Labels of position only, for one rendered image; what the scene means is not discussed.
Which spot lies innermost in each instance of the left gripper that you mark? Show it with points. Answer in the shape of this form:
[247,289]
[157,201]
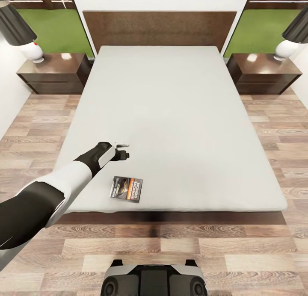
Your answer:
[121,155]

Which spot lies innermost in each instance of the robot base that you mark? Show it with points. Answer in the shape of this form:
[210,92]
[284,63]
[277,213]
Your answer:
[154,280]

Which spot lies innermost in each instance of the bed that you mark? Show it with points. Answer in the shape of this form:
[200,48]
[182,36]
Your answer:
[158,82]

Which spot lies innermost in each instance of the table lamp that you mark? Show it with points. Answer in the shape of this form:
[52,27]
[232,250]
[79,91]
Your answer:
[296,33]
[17,32]

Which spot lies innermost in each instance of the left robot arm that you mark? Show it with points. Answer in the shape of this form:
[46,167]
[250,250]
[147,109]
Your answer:
[43,201]

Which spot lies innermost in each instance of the hardback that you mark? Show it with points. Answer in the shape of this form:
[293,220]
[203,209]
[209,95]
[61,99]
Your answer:
[126,188]

